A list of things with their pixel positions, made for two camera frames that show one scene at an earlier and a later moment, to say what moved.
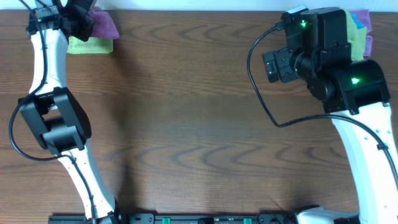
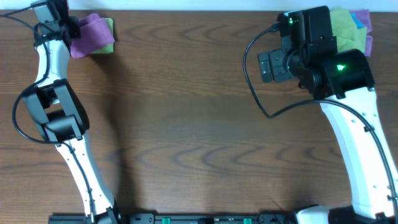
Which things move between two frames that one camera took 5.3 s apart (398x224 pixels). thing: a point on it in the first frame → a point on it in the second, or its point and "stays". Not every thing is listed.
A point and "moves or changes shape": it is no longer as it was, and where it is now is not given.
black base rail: [187, 218] stays
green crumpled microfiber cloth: [356, 37] stays
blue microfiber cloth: [357, 23] stays
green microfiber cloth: [93, 45] → [107, 48]
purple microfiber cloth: [104, 25] moves or changes shape
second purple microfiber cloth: [364, 18] stays
